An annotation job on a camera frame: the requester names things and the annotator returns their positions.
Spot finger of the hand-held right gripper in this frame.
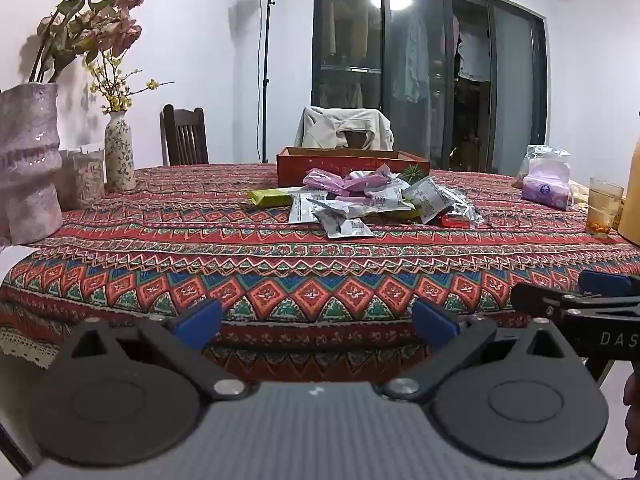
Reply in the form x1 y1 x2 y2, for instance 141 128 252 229
510 282 640 320
579 269 640 297

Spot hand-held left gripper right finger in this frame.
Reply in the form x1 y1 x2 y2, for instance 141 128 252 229
382 300 586 406

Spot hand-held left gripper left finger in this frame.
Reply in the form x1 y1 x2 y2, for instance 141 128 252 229
52 297 256 403

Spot pile of snack packets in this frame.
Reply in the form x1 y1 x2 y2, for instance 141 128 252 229
287 164 488 240

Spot large green snack packet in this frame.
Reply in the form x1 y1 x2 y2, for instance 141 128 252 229
248 187 301 207

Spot orange cardboard box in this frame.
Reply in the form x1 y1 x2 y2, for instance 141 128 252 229
276 146 432 188

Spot person's right hand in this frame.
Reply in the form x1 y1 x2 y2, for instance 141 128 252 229
622 360 640 471

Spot glass of tea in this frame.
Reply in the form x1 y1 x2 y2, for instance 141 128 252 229
585 176 626 238

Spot yellow orange jug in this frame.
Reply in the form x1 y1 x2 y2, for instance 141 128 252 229
617 135 640 246

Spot clear plastic bag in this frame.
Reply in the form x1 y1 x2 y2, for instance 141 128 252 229
521 160 576 211
512 144 572 191

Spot small floral vase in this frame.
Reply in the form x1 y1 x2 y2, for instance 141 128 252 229
104 111 137 192

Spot clear container with white lid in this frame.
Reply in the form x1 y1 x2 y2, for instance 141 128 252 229
55 144 107 211

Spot dark wooden chair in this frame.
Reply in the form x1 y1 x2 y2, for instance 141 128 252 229
160 104 210 167

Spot brown wooden chair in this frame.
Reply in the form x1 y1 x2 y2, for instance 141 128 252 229
340 130 381 151

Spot sliding glass door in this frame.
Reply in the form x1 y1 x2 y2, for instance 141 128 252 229
311 0 551 176

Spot beige jacket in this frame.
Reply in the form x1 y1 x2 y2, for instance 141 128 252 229
294 106 396 152

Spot yellow flower sprigs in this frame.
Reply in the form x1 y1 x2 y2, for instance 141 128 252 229
89 50 176 113

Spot large pink ceramic vase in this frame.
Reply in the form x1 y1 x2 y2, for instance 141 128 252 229
0 82 65 248

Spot white hanging garment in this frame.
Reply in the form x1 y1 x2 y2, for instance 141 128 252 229
457 30 493 83

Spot light blue hanging garment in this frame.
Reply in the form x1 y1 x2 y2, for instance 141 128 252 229
392 10 433 106

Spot black light stand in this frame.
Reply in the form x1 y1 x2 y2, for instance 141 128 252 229
257 0 288 165

